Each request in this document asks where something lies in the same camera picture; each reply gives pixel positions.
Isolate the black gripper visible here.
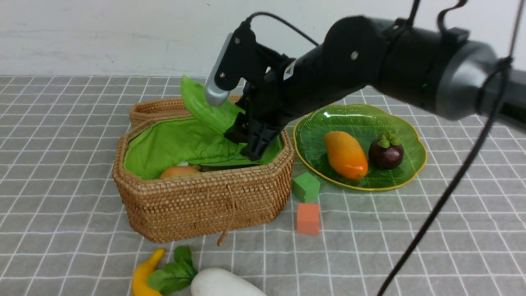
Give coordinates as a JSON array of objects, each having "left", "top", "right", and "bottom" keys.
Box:
[{"left": 224, "top": 42, "right": 313, "bottom": 162}]

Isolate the green chayote squash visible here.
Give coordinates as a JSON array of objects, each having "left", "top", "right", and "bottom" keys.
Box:
[{"left": 180, "top": 75, "right": 245, "bottom": 135}]

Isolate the orange-brown potato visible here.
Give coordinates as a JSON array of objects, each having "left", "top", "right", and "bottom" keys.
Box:
[{"left": 159, "top": 165, "right": 201, "bottom": 179}]

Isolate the orange yellow mango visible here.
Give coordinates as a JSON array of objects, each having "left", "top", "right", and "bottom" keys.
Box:
[{"left": 323, "top": 131, "right": 369, "bottom": 180}]

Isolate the green glass leaf plate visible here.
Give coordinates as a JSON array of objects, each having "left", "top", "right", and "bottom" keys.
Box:
[{"left": 293, "top": 104, "right": 428, "bottom": 192}]

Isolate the purple mangosteen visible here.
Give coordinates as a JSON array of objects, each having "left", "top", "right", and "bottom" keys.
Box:
[{"left": 368, "top": 132, "right": 405, "bottom": 170}]

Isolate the white radish with leaves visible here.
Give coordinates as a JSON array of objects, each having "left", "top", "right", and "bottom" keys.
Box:
[{"left": 147, "top": 246, "right": 265, "bottom": 296}]

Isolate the yellow banana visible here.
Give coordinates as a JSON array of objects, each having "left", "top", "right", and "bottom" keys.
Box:
[{"left": 131, "top": 248, "right": 165, "bottom": 296}]

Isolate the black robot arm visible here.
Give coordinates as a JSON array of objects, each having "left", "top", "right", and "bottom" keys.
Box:
[{"left": 213, "top": 14, "right": 504, "bottom": 161}]

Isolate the green foam cube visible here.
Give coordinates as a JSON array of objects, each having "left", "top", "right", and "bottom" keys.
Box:
[{"left": 292, "top": 172, "right": 321, "bottom": 204}]

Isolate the woven rattan basket lid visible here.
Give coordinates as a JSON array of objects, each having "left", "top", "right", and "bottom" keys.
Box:
[{"left": 129, "top": 96, "right": 240, "bottom": 128}]

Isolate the woven rattan basket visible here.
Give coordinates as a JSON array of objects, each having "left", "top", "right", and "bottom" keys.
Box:
[{"left": 112, "top": 118, "right": 295, "bottom": 245}]

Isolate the orange foam cube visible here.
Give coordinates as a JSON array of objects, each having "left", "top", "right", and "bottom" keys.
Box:
[{"left": 295, "top": 203, "right": 321, "bottom": 236}]

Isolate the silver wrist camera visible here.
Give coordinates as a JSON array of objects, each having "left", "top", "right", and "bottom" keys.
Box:
[{"left": 205, "top": 22, "right": 257, "bottom": 107}]

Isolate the black cable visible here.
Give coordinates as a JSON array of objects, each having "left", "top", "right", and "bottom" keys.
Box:
[{"left": 376, "top": 0, "right": 526, "bottom": 296}]

